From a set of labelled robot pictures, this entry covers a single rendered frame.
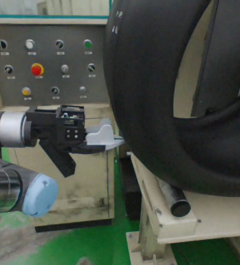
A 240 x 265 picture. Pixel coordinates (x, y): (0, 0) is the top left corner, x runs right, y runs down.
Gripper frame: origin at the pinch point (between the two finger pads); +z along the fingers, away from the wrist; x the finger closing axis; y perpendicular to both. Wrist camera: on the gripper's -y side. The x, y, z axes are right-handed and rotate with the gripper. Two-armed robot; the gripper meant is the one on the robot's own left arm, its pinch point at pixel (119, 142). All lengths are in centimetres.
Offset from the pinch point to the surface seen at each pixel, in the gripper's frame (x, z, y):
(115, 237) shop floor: 44, 16, -100
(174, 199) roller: -9.6, 12.1, -8.2
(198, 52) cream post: 25.8, 26.3, 19.6
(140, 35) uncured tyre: -10.5, -1.5, 23.1
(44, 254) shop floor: 38, -28, -106
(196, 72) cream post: 25.8, 27.7, 13.4
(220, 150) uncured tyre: 7.9, 33.4, -5.8
